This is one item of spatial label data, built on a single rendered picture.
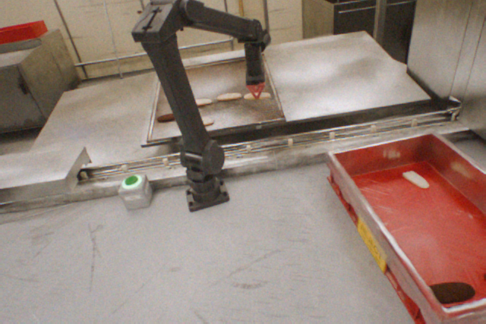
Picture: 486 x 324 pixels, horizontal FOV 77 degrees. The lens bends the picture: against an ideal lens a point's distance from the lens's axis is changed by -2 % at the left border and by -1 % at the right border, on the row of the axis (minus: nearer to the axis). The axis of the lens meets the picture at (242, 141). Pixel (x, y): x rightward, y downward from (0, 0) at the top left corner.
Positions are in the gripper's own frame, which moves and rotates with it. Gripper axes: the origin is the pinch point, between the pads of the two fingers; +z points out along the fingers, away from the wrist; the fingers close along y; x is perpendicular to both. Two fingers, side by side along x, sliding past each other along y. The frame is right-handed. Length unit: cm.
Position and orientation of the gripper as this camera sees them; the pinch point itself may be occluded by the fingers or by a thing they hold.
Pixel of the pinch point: (257, 93)
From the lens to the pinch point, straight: 117.2
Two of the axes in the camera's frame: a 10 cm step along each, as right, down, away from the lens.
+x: -9.9, 0.5, 1.1
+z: 1.1, 7.4, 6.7
